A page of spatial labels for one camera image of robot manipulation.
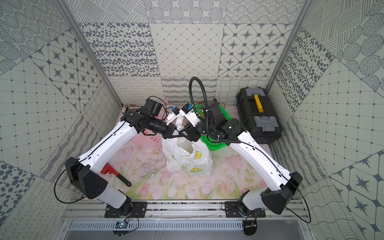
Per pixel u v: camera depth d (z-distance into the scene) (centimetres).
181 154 69
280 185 39
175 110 66
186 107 56
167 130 63
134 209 73
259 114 92
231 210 73
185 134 63
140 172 86
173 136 69
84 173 40
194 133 57
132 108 118
